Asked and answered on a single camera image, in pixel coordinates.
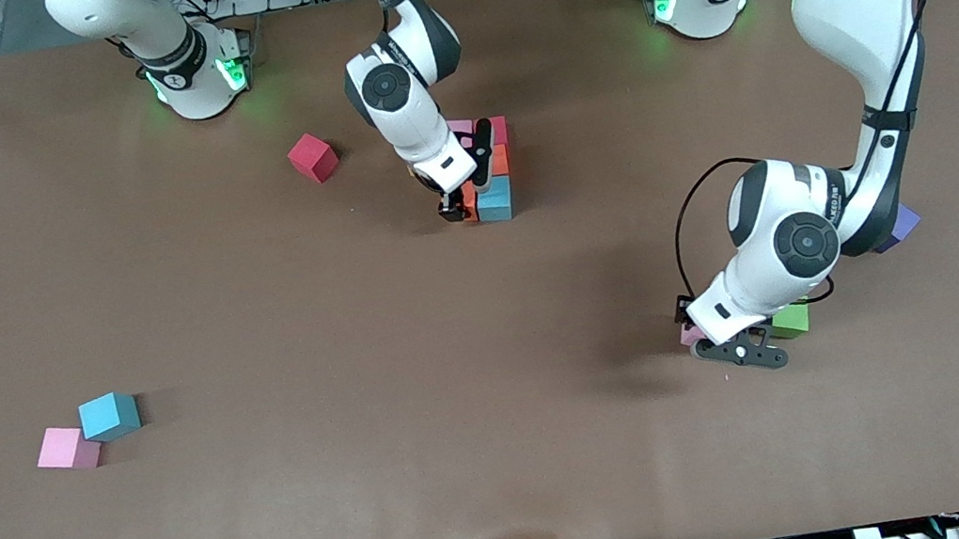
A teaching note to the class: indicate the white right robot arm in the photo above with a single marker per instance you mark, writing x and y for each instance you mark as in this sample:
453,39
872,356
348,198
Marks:
386,88

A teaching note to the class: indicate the cyan foam cube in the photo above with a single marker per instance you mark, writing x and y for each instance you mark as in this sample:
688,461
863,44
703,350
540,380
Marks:
496,200
110,416

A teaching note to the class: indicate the purple foam cube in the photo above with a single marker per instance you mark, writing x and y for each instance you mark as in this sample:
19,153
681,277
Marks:
905,230

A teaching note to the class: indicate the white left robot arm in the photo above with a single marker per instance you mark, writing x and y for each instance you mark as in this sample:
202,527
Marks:
804,245

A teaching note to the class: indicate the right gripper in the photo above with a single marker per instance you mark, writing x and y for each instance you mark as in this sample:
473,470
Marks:
448,206

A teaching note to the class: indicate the pink foam cube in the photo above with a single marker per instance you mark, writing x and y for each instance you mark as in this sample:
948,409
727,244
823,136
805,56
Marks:
691,336
460,126
64,448

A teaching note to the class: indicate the green foam cube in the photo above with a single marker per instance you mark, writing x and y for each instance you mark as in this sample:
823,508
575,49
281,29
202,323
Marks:
793,320

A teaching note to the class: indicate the red foam cube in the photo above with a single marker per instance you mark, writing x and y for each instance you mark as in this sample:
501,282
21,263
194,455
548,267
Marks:
313,157
500,129

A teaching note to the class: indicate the orange foam cube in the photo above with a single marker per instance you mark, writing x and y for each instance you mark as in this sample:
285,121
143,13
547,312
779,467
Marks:
500,160
470,201

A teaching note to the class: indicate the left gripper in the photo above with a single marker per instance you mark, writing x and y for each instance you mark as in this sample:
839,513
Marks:
688,311

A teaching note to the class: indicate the brown paper table cover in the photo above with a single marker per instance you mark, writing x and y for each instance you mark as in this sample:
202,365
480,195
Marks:
369,419

